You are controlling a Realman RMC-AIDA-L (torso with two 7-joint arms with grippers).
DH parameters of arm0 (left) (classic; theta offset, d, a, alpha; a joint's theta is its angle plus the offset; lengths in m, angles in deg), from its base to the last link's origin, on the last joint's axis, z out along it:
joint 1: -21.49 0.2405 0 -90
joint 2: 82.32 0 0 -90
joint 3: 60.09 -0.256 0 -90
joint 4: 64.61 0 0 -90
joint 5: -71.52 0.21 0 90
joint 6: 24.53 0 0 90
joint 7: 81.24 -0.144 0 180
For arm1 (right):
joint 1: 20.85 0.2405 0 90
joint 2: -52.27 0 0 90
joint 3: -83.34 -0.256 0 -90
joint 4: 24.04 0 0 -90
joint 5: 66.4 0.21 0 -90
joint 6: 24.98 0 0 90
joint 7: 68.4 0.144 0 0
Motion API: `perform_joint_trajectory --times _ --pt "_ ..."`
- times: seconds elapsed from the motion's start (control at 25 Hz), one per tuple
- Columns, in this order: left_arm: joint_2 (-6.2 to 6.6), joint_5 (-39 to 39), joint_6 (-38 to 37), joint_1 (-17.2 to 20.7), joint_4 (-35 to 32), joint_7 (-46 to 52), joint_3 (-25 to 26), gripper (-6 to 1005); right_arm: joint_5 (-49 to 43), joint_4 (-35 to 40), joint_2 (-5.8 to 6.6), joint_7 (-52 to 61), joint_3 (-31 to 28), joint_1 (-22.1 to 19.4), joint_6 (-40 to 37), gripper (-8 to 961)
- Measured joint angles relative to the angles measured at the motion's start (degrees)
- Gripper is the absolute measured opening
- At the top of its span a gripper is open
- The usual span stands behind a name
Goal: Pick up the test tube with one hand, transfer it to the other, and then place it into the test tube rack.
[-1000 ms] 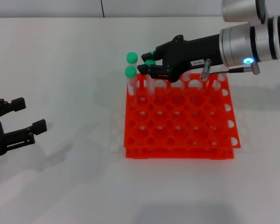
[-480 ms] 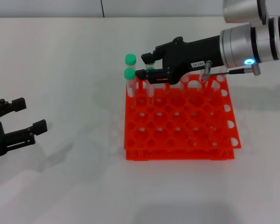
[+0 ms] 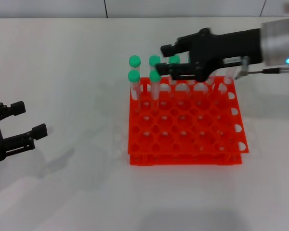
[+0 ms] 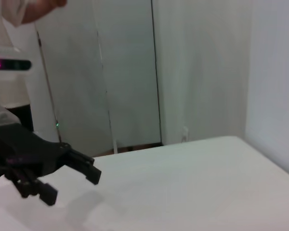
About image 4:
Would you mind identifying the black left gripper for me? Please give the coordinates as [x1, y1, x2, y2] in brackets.
[0, 124, 102, 206]

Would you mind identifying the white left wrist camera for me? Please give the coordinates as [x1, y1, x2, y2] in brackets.
[0, 46, 35, 77]

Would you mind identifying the thin metal pole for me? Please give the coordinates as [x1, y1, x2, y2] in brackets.
[35, 24, 63, 143]

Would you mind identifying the bare person forearm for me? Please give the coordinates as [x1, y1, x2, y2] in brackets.
[20, 0, 68, 25]

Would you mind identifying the person in white shirt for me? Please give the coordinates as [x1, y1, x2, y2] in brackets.
[0, 0, 39, 132]

